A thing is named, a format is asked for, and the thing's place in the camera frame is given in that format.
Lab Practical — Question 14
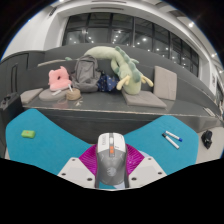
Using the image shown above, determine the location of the dark blue patterned bag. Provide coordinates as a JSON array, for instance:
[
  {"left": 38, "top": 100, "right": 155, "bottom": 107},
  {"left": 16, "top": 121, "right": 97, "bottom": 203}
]
[{"left": 97, "top": 73, "right": 120, "bottom": 93}]

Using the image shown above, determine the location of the white marker blue cap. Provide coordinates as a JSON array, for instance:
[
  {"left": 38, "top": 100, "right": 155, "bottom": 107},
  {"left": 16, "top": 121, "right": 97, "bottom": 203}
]
[{"left": 165, "top": 130, "right": 184, "bottom": 143}]

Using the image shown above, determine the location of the dark glass window wall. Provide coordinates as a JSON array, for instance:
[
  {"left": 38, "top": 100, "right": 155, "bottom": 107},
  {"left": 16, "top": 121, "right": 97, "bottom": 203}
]
[{"left": 61, "top": 12, "right": 201, "bottom": 78}]

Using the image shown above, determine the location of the teal felt table mat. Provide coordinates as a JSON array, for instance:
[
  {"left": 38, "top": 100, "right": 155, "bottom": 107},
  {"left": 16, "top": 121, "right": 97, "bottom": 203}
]
[{"left": 4, "top": 108, "right": 200, "bottom": 191}]

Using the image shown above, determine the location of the black suitcase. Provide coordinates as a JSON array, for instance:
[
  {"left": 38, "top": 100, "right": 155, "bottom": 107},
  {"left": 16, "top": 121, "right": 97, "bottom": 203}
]
[{"left": 0, "top": 93, "right": 22, "bottom": 136}]

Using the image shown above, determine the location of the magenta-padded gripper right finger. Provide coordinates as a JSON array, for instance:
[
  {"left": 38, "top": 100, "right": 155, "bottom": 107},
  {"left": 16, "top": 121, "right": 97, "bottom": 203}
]
[{"left": 124, "top": 143, "right": 168, "bottom": 189}]

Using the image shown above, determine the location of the tan woven basket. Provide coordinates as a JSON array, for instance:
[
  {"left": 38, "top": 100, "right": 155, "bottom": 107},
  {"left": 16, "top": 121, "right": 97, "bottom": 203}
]
[{"left": 65, "top": 87, "right": 82, "bottom": 101}]

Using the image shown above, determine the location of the grey white computer mouse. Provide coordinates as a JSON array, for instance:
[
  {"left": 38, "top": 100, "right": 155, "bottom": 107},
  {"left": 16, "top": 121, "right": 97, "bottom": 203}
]
[{"left": 94, "top": 132, "right": 129, "bottom": 190}]

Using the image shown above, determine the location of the grey backpack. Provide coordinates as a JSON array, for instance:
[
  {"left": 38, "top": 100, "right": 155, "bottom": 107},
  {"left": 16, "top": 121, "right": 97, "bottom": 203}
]
[{"left": 70, "top": 54, "right": 102, "bottom": 93}]

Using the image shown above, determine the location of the white marker black cap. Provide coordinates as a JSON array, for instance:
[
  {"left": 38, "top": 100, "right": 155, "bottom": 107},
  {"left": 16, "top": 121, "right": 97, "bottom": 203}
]
[{"left": 161, "top": 133, "right": 180, "bottom": 150}]

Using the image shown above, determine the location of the dark grey built-in bench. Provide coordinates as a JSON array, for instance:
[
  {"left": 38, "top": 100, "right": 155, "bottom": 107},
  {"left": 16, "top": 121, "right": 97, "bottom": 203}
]
[{"left": 0, "top": 43, "right": 224, "bottom": 144}]

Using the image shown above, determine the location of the small black desk object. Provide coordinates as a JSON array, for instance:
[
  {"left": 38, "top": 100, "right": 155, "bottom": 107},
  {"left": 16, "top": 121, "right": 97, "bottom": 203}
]
[{"left": 200, "top": 129, "right": 214, "bottom": 150}]

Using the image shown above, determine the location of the green dragon plush toy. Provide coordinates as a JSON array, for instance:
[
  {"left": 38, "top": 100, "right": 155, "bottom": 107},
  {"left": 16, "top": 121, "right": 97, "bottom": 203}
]
[{"left": 64, "top": 45, "right": 154, "bottom": 96}]

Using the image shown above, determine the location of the pink plush cushion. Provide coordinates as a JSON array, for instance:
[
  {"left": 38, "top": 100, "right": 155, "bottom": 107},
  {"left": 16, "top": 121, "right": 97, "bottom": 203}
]
[{"left": 48, "top": 65, "right": 73, "bottom": 92}]

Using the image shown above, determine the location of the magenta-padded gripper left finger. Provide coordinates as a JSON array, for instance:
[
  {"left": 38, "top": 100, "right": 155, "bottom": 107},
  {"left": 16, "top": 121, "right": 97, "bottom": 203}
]
[{"left": 57, "top": 144, "right": 100, "bottom": 189}]

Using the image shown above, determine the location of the green eraser block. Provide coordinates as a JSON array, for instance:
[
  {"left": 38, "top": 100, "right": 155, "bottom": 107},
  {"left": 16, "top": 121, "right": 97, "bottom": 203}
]
[{"left": 20, "top": 129, "right": 37, "bottom": 139}]

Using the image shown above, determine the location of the square grey seat cushion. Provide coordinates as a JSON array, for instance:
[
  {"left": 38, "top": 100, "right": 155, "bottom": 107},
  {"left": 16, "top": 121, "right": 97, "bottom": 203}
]
[{"left": 19, "top": 87, "right": 44, "bottom": 105}]

